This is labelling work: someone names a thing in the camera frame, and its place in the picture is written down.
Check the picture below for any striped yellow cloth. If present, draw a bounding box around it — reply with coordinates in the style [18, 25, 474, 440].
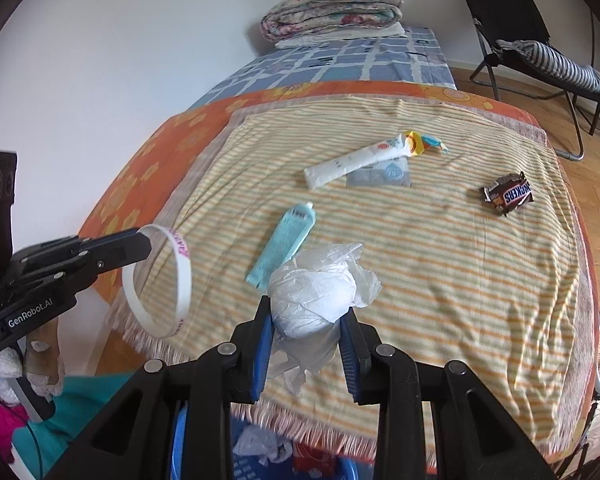
[105, 94, 600, 468]

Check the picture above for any white wristband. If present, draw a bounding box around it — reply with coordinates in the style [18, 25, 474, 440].
[121, 224, 193, 339]

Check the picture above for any teal cloth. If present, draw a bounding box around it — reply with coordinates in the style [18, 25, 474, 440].
[12, 372, 148, 478]

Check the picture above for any black folding chair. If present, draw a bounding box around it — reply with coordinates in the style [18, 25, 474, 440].
[452, 0, 600, 161]

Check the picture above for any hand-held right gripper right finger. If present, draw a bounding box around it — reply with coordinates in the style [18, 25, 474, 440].
[337, 307, 561, 480]

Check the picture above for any clear sachet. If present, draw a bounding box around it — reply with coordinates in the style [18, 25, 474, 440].
[346, 157, 412, 188]

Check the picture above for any teal tube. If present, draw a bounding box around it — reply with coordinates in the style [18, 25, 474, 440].
[245, 201, 317, 289]

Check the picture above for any folded floral quilt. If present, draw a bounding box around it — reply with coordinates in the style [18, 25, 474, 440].
[260, 0, 403, 43]

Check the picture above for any white fluffy cloth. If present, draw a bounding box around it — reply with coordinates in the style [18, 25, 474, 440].
[0, 345, 23, 378]

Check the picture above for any black cable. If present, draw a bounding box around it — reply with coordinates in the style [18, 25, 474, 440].
[26, 420, 48, 480]

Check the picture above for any blue checked bedsheet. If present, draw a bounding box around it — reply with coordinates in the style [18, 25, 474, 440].
[187, 25, 456, 111]

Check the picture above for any orange floral blanket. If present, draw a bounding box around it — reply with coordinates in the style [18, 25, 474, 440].
[77, 80, 598, 351]

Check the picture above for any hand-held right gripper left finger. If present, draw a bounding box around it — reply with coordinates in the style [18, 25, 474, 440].
[45, 295, 276, 480]

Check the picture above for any yellow orange wrapper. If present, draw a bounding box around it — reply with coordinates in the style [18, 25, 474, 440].
[402, 130, 450, 157]

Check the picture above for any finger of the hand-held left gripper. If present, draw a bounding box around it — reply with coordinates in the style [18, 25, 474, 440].
[0, 242, 152, 311]
[10, 228, 153, 271]

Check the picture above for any chocolate bar wrapper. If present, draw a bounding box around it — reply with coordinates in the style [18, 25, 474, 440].
[479, 171, 537, 218]

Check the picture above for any yellow striped blanket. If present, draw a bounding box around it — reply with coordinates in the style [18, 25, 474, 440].
[125, 97, 588, 441]

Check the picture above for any person's left hand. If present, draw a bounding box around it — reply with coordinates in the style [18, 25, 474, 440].
[22, 317, 66, 396]

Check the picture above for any blue plastic basket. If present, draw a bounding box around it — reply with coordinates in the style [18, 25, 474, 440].
[169, 400, 361, 480]

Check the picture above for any white plastic bag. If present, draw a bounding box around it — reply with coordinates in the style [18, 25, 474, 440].
[267, 242, 383, 396]

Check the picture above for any white tissue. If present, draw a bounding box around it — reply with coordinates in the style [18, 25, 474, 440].
[232, 426, 295, 465]

